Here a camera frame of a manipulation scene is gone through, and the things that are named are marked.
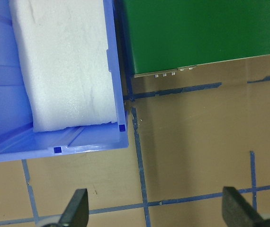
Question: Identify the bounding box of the blue bin with foam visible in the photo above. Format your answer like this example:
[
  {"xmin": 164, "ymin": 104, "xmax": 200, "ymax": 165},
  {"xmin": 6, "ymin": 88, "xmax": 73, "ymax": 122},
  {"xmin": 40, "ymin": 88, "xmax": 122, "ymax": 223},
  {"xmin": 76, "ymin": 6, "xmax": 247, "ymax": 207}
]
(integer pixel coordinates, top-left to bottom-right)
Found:
[{"xmin": 0, "ymin": 0, "xmax": 128, "ymax": 162}]

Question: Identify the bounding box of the green conveyor belt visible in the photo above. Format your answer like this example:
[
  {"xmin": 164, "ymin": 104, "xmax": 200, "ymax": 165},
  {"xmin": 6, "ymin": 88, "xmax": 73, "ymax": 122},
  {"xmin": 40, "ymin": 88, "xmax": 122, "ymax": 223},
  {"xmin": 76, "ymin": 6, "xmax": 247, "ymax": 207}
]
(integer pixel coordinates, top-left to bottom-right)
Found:
[{"xmin": 119, "ymin": 0, "xmax": 270, "ymax": 76}]

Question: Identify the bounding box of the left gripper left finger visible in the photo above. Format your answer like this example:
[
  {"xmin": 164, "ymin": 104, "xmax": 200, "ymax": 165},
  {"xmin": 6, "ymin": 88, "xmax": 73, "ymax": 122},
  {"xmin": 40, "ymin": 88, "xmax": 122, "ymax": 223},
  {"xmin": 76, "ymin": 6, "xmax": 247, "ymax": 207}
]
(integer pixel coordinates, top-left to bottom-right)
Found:
[{"xmin": 58, "ymin": 189, "xmax": 89, "ymax": 227}]

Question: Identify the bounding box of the white foam pad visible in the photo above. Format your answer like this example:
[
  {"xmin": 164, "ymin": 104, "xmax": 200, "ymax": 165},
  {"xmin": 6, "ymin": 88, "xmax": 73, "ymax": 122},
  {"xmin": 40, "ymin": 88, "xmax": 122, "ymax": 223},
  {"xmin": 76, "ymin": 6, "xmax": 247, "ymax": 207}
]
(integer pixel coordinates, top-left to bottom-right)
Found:
[{"xmin": 9, "ymin": 0, "xmax": 117, "ymax": 132}]

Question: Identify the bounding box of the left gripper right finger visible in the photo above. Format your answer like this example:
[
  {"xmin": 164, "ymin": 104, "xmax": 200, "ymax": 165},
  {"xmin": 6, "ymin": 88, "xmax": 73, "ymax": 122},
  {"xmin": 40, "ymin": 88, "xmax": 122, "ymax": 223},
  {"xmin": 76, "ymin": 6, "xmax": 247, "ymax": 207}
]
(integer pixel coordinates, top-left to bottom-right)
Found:
[{"xmin": 222, "ymin": 186, "xmax": 264, "ymax": 227}]

